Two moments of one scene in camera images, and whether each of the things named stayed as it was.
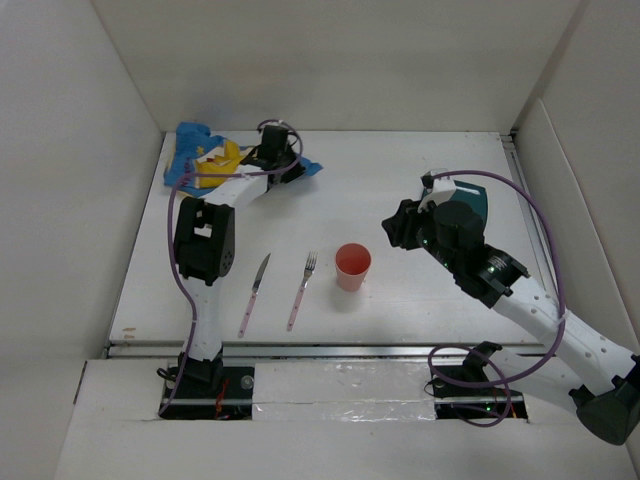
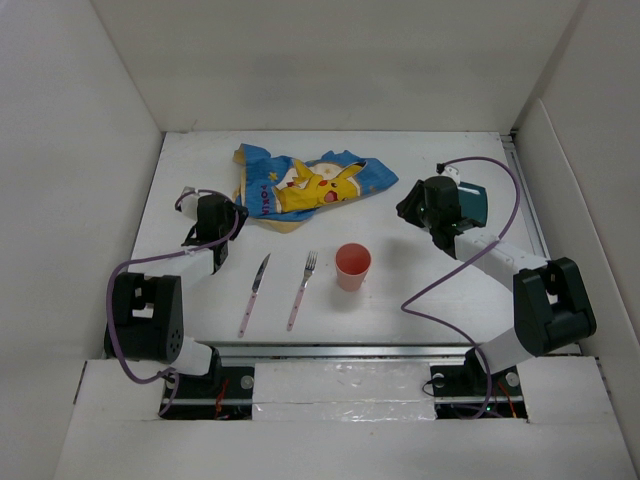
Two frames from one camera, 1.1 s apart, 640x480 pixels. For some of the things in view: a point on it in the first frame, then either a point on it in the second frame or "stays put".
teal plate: x=475 y=195 stays put
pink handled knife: x=252 y=300 stays put
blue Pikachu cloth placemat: x=193 y=150 to x=281 y=192
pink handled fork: x=309 y=267 stays put
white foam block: x=342 y=391 stays put
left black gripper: x=298 y=170 to x=243 y=217
